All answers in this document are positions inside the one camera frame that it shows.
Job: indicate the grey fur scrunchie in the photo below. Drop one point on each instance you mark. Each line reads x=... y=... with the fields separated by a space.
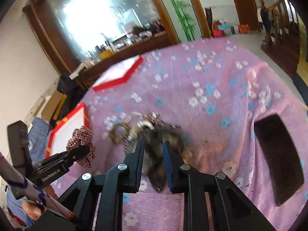
x=153 y=166

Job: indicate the blue checked sofa cover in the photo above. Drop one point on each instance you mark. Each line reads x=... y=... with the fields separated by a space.
x=38 y=137

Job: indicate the large wooden framed mirror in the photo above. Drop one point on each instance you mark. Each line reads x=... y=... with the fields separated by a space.
x=101 y=32

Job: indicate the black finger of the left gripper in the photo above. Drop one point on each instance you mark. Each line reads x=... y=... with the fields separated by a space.
x=54 y=167

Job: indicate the cardboard box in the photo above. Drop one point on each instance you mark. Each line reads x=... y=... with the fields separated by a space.
x=51 y=106

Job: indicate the purple floral bedspread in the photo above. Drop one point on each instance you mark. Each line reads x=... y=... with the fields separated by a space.
x=215 y=90

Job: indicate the red checked fabric scrunchie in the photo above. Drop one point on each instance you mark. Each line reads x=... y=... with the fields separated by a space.
x=80 y=144

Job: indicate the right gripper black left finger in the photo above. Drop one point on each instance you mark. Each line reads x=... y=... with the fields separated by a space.
x=97 y=200

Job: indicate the red box tray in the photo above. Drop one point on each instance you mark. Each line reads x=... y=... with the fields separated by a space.
x=63 y=132

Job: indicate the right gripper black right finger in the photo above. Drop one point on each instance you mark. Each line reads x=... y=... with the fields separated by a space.
x=210 y=200

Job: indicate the wooden stair railing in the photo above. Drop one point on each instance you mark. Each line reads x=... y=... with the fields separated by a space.
x=282 y=39

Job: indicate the bamboo painted glass panel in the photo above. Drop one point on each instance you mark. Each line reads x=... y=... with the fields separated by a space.
x=184 y=20

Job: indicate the person hand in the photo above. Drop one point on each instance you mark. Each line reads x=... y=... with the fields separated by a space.
x=32 y=210

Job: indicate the red box lid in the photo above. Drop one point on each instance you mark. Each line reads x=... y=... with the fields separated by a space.
x=117 y=74

